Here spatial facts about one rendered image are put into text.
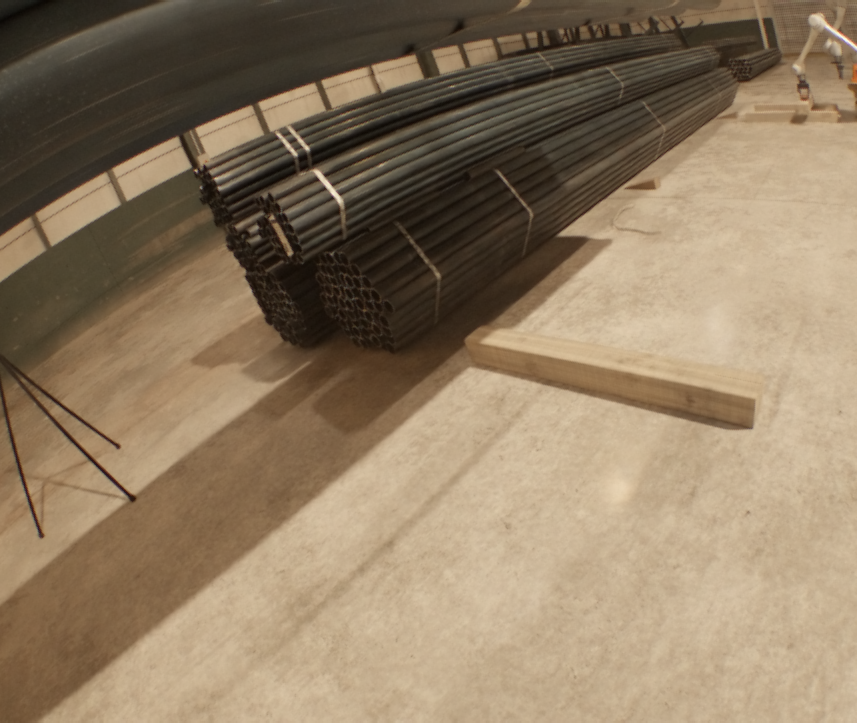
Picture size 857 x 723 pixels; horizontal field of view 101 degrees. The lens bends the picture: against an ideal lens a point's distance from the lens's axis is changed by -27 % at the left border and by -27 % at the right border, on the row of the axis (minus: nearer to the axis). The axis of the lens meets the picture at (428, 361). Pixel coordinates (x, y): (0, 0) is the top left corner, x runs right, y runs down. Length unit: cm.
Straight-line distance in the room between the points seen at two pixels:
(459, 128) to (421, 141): 25
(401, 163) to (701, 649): 188
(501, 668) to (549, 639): 11
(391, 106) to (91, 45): 229
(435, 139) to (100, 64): 186
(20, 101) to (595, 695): 111
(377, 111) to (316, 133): 38
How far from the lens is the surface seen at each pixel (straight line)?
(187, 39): 52
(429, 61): 1218
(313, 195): 184
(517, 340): 162
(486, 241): 209
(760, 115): 549
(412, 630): 109
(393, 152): 206
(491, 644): 102
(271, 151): 231
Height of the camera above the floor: 90
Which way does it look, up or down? 28 degrees down
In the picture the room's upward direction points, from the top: 22 degrees counter-clockwise
